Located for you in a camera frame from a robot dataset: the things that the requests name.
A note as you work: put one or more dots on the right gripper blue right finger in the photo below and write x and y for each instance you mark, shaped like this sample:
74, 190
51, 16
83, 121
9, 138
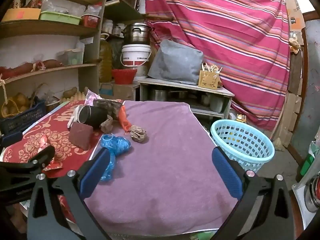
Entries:
274, 219

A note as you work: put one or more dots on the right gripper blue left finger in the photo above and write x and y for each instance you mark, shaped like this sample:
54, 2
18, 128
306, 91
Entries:
45, 217

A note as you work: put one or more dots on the red snack wrapper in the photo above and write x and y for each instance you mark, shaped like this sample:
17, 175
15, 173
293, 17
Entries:
46, 155

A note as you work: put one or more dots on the dark red sponge block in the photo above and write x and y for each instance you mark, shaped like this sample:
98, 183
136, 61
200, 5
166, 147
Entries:
80, 135

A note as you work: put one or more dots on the black ribbed cup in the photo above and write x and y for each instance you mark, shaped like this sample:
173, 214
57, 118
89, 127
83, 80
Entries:
92, 116

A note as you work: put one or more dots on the blue plastic bag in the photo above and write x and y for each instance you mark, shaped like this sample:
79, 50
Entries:
116, 146

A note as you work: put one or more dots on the small brown paper scrap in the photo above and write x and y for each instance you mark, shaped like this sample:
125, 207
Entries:
106, 126

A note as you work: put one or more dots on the pink plastic wrapper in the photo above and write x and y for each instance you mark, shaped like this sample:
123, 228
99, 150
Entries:
90, 97

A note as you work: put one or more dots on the camouflage patterned wrapper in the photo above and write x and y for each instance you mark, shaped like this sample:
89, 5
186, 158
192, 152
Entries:
112, 107

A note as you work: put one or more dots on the orange clear plastic wrapper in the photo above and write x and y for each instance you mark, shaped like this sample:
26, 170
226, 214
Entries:
122, 117

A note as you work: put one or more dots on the brown paper ball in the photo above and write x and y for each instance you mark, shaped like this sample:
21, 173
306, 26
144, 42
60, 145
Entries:
137, 133

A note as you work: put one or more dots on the dark blue plastic crate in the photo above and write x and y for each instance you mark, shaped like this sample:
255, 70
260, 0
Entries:
23, 120

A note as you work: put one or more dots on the red patterned towel mat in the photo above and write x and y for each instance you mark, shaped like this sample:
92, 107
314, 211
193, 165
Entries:
53, 126

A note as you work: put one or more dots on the light blue plastic basket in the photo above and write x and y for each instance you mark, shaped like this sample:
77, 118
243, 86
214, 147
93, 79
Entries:
242, 143

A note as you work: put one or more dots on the oil bottle on floor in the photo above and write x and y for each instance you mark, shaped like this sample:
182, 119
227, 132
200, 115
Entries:
241, 118

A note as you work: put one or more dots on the purple towel mat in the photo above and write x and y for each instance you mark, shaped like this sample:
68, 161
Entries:
167, 185

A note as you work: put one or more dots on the yellow egg carton tray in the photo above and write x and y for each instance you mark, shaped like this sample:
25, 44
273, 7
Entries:
79, 96

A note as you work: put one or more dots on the grey low shelf cabinet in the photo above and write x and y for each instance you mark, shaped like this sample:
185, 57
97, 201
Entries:
202, 101

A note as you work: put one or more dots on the clear lidded container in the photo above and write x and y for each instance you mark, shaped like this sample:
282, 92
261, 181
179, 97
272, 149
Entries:
70, 57

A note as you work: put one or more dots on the cardboard box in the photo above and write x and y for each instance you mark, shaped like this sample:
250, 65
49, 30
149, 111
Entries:
111, 90

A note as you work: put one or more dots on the large oil jug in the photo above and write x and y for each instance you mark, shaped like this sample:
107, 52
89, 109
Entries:
105, 56

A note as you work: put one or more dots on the wooden shelf unit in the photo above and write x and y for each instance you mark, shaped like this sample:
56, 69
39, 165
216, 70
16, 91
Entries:
23, 41

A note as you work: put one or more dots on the wooden utensil holder box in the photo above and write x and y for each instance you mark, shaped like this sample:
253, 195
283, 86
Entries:
209, 76

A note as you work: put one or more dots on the red plastic basket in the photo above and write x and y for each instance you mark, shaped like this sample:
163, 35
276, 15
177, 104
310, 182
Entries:
123, 76

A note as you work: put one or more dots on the green plastic tray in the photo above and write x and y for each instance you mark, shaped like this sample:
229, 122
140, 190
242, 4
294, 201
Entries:
59, 17

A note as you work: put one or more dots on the white plastic bucket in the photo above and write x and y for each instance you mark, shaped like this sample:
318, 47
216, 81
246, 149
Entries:
133, 55

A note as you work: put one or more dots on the small red mesh basket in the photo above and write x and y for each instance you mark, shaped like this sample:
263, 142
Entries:
89, 20

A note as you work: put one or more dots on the grey felt cover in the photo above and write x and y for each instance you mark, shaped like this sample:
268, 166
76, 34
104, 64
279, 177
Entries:
177, 63

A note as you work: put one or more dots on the striped red curtain cloth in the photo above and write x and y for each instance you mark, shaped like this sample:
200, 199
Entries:
247, 39

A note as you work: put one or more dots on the steel stock pot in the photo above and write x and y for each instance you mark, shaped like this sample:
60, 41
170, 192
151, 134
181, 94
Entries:
137, 33

